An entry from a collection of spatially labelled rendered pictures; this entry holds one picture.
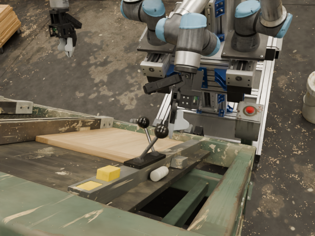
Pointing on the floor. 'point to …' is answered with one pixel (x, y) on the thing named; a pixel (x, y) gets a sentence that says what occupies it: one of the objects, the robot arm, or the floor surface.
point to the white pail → (310, 99)
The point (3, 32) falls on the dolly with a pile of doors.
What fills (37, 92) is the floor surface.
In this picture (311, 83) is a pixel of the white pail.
